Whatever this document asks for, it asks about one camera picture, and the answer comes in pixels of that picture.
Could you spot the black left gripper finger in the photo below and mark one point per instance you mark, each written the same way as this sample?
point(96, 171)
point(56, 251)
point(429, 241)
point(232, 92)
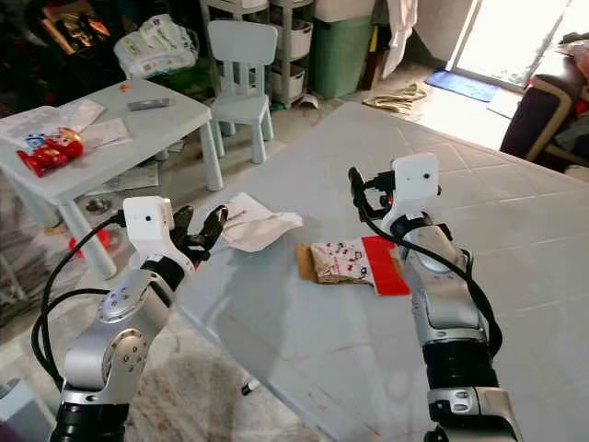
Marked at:
point(185, 221)
point(213, 226)

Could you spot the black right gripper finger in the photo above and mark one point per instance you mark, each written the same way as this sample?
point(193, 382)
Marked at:
point(355, 180)
point(364, 204)

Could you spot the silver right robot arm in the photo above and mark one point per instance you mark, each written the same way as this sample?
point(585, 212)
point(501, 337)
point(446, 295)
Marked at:
point(446, 304)

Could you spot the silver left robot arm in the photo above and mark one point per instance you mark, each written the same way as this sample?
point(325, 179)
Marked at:
point(110, 345)

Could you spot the green rubbish bin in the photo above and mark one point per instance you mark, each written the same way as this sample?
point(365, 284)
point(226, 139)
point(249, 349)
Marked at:
point(340, 60)

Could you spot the flattened red white carton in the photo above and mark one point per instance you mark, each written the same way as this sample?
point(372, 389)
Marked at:
point(359, 262)

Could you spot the newspaper sheet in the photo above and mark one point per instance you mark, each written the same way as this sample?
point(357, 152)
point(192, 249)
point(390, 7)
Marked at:
point(138, 180)

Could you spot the round metal floor drain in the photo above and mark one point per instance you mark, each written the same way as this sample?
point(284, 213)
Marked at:
point(98, 203)

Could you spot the beige floor cloth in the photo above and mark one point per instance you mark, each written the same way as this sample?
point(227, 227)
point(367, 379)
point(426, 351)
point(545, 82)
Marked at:
point(396, 98)

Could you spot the small white kids table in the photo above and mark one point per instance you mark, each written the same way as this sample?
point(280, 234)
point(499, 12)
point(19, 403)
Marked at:
point(138, 138)

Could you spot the red plastic floor object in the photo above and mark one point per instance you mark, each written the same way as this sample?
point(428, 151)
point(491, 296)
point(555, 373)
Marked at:
point(75, 247)

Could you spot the small white paper sheet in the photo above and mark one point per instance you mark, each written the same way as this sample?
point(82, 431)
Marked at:
point(106, 133)

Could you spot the grey remote control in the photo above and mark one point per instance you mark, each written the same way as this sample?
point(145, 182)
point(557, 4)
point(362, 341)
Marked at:
point(149, 104)

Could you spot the blue door mat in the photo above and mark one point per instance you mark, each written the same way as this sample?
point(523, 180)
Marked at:
point(463, 86)

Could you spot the white plastic drawer rack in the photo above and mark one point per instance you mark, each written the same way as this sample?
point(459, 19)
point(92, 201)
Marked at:
point(294, 55)

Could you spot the red cartoon snack packet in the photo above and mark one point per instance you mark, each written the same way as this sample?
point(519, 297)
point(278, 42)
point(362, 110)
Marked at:
point(52, 152)

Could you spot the white black marker pen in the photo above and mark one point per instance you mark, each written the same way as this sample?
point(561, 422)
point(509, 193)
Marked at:
point(249, 387)

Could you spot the pale blue kids chair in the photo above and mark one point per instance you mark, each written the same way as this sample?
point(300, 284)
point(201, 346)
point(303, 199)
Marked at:
point(242, 74)

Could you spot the white hanging cloth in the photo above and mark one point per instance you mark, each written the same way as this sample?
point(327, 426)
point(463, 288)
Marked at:
point(400, 32)

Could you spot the large white paper sheet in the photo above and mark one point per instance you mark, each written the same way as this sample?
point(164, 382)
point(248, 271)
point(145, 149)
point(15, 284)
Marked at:
point(46, 120)

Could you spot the dark purple sofa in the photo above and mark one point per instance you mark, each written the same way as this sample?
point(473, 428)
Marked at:
point(543, 120)

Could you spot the white green printed plastic bag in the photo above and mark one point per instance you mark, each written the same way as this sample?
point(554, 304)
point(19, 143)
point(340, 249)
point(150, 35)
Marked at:
point(156, 46)

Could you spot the orange black printed box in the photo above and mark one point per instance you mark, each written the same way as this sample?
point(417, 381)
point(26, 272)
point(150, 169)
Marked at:
point(75, 29)

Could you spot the grey plastic box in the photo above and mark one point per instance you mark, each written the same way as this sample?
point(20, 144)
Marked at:
point(20, 412)

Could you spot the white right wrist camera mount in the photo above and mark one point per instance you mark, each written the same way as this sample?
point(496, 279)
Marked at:
point(414, 184)

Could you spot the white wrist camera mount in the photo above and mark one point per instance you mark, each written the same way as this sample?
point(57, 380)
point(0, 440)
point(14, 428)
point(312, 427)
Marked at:
point(150, 226)
point(414, 184)

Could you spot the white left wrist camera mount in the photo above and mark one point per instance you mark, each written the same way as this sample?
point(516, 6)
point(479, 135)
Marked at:
point(150, 226)

